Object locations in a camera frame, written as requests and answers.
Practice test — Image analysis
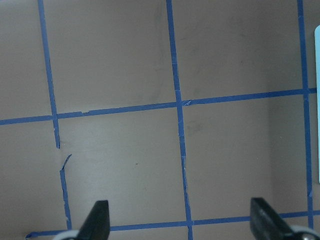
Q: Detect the turquoise plastic bin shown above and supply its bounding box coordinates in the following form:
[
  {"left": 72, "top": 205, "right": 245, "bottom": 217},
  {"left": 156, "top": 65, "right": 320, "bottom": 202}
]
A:
[{"left": 314, "top": 25, "right": 320, "bottom": 174}]

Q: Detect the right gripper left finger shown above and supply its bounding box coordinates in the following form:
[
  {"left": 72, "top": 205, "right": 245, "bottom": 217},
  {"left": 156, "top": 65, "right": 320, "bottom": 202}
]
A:
[{"left": 77, "top": 200, "right": 110, "bottom": 240}]

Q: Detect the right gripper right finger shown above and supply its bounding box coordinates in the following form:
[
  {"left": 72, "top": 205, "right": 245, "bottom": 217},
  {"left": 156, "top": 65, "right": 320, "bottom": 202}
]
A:
[{"left": 250, "top": 197, "right": 296, "bottom": 240}]

